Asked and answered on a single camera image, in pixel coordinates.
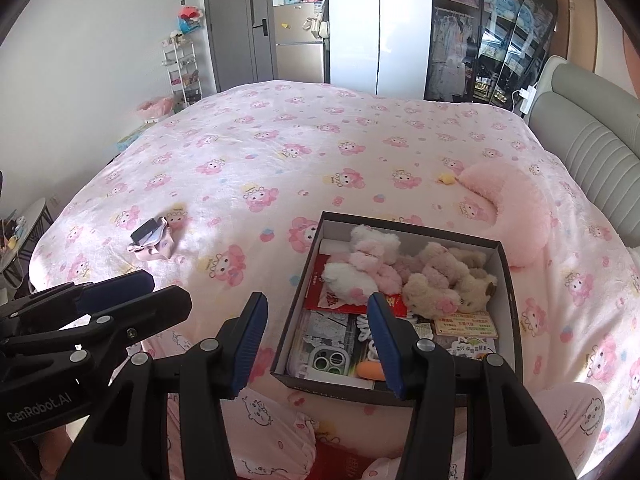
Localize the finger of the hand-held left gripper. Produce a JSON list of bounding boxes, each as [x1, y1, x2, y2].
[[0, 270, 155, 339], [0, 286, 193, 386]]

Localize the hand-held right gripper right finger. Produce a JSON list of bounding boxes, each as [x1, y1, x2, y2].
[[366, 292, 578, 480]]

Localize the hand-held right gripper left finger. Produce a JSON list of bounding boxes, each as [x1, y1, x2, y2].
[[55, 291, 269, 480]]

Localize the white pink plush toy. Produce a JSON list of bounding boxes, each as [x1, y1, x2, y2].
[[322, 261, 381, 307]]

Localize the dark cardboard box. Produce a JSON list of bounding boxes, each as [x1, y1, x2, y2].
[[270, 211, 523, 407]]

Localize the cream bear plush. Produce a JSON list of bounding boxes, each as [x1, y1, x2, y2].
[[402, 242, 471, 319]]

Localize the red printed packet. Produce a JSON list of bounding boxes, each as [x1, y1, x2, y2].
[[305, 255, 407, 318]]

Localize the pink cream plush toy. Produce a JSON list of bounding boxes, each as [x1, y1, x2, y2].
[[349, 225, 402, 287]]

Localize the person's left forearm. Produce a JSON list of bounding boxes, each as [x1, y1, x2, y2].
[[37, 427, 76, 480]]

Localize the orange carrot toy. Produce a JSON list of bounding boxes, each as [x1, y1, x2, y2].
[[356, 359, 386, 380]]

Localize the pink patterned pouch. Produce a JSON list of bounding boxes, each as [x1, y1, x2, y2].
[[126, 216, 175, 262]]

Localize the clear phone case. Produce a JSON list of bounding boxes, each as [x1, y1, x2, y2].
[[304, 349, 349, 377]]

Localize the grey printed sheet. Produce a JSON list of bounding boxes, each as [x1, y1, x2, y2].
[[292, 310, 358, 366]]

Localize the person's pink pajama pants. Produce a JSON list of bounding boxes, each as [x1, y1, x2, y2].
[[165, 382, 606, 480]]

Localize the white printed card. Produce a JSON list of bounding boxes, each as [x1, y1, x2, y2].
[[442, 335, 497, 362]]

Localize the yellow printed card pack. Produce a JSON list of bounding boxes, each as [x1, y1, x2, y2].
[[432, 311, 499, 339]]

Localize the grey round side table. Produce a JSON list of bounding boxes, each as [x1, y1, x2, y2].
[[0, 197, 53, 288]]

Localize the red paper envelope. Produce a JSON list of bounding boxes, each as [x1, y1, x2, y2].
[[310, 440, 377, 480]]

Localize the colourful toy box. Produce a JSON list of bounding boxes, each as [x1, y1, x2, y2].
[[116, 126, 147, 152]]

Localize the pink printed blanket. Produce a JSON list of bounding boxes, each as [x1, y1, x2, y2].
[[27, 80, 640, 411]]

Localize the pink moon pillow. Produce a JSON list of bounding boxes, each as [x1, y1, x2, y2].
[[459, 162, 551, 268]]

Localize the pink ruffled basket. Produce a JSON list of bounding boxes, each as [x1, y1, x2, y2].
[[136, 96, 176, 122]]

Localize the grey door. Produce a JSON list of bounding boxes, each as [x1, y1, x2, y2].
[[202, 0, 278, 93]]

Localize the grey padded headboard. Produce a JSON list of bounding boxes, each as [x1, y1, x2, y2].
[[527, 55, 640, 248]]

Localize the champagne fridge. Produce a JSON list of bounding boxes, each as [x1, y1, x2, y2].
[[272, 2, 331, 84]]

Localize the white power adapter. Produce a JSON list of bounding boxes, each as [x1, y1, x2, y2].
[[511, 85, 538, 116]]

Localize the white glossy wardrobe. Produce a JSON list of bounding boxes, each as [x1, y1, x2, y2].
[[327, 0, 433, 101]]

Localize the dark glass cabinet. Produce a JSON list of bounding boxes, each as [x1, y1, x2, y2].
[[424, 0, 526, 103]]

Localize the white wire rack shelf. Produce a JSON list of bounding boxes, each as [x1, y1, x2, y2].
[[161, 37, 203, 108]]

